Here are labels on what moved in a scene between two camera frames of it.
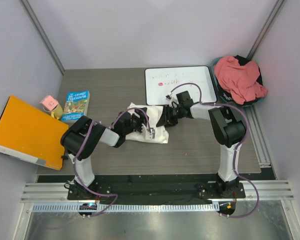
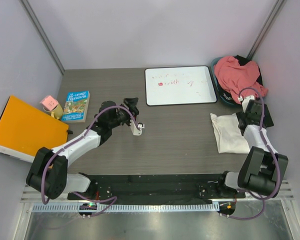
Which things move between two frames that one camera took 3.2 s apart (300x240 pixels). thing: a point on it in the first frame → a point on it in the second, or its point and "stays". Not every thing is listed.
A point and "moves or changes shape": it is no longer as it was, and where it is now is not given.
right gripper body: (172, 114) → (241, 115)
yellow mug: (57, 112) stays
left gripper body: (136, 122) → (123, 116)
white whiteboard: (161, 81) stays
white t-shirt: (160, 135) moves or changes shape
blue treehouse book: (76, 105) stays
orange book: (25, 132) stays
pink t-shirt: (240, 81) stays
